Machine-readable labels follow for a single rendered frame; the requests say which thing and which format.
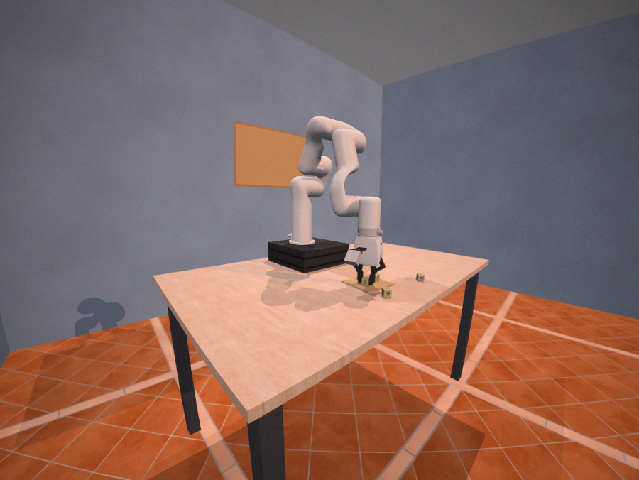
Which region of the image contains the tan flat mat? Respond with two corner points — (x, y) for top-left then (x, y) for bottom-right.
(341, 277), (395, 293)

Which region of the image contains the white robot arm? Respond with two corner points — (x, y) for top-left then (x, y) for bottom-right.
(288, 116), (383, 245)

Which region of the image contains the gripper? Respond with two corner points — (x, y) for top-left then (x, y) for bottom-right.
(353, 235), (386, 285)

